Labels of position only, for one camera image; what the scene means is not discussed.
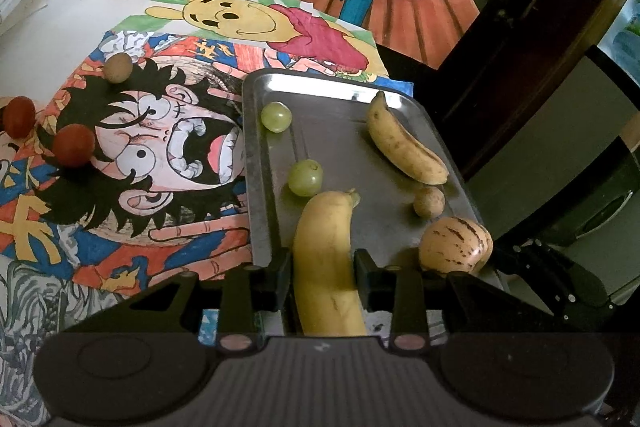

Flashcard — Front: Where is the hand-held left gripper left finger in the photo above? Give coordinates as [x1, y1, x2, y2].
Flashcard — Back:
[60, 248, 294, 354]

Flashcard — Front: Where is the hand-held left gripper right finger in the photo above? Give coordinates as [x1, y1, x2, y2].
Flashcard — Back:
[354, 249, 591, 351]

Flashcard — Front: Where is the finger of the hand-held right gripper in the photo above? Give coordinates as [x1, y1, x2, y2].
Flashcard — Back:
[492, 239, 623, 323]

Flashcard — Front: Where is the striped pepino melon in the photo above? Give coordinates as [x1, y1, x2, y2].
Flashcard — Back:
[418, 217, 494, 275]

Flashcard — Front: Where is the brown longan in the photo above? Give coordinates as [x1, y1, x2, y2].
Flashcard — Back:
[413, 186, 446, 219]
[103, 53, 134, 84]

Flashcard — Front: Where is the green grape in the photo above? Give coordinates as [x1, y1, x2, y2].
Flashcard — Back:
[287, 159, 324, 196]
[260, 101, 293, 132]

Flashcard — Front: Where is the brown-spotted yellow banana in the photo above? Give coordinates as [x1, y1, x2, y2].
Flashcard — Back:
[366, 90, 449, 185]

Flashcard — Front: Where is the metal tray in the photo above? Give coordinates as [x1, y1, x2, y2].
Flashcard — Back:
[241, 68, 505, 338]

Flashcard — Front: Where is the red cherry tomato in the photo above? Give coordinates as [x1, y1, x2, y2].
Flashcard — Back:
[52, 124, 97, 168]
[2, 97, 37, 138]

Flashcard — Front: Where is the yellow bear drawing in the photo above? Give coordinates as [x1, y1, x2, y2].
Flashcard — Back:
[107, 0, 413, 96]

